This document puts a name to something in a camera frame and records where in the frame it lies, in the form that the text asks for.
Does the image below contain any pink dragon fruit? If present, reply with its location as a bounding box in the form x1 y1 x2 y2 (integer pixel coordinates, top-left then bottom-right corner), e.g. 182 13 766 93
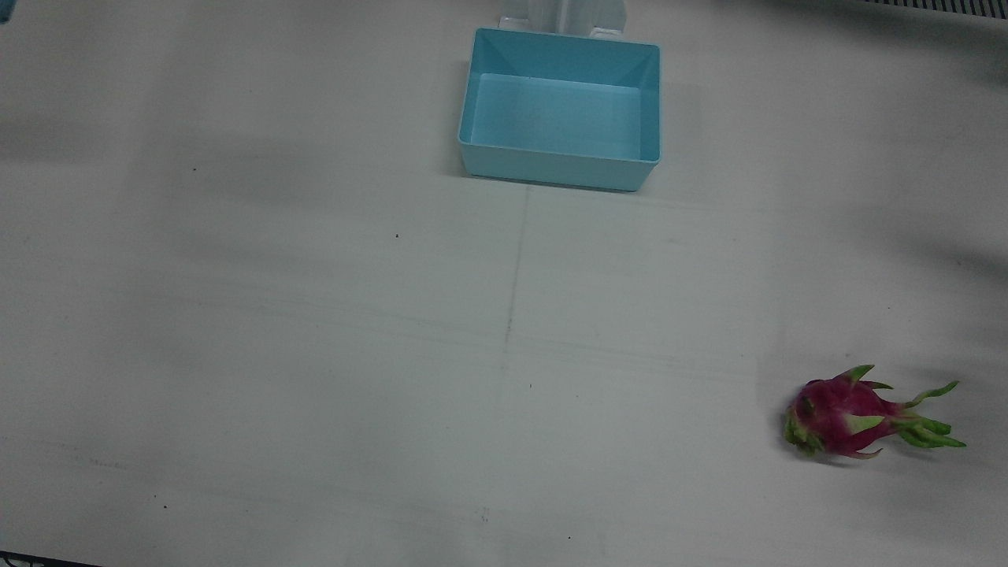
784 365 967 459

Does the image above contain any dark vent grille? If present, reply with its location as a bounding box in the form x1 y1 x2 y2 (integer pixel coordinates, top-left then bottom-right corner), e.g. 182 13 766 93
857 0 1008 18

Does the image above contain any white stand base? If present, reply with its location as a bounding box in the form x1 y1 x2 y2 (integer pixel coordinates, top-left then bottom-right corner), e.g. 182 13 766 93
499 0 628 39

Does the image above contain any light blue plastic bin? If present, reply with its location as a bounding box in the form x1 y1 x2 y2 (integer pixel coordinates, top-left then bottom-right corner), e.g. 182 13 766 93
458 28 662 192

